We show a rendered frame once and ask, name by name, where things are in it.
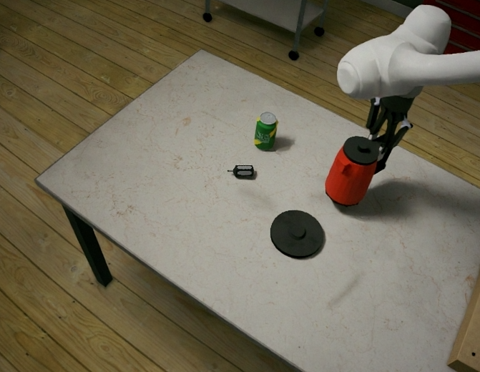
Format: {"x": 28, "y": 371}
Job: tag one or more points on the black round disc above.
{"x": 296, "y": 234}

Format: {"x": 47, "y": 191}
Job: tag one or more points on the green drink can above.
{"x": 265, "y": 131}

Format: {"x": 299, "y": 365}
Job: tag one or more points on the red electric kettle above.
{"x": 353, "y": 169}

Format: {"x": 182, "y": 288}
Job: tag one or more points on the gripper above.
{"x": 395, "y": 110}

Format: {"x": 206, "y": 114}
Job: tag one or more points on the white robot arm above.
{"x": 388, "y": 66}

